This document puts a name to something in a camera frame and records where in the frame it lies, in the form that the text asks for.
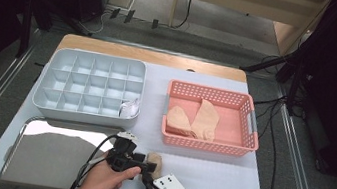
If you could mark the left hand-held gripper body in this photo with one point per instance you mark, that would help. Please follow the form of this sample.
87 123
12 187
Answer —
121 158

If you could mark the beige sock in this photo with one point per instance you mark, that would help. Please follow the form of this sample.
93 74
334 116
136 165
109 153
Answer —
206 120
156 159
178 119

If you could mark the white sock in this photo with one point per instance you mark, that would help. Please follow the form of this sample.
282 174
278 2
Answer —
130 109

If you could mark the silver metal tray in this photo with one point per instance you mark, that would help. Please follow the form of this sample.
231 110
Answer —
46 157

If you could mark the white compartment storage box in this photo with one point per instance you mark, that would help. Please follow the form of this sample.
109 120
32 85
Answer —
90 86

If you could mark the pink perforated plastic basket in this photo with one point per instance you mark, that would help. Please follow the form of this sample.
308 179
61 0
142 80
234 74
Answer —
233 117

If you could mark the person's left hand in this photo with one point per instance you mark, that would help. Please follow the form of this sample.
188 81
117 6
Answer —
102 185

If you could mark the white table cover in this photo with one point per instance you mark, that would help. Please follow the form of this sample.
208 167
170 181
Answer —
151 105

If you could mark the black tripod stand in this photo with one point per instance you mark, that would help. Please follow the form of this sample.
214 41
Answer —
268 64

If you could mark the black metal stand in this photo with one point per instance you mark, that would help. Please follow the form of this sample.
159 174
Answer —
25 29

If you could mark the wooden bench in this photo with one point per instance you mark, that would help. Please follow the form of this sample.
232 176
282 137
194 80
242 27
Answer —
237 3

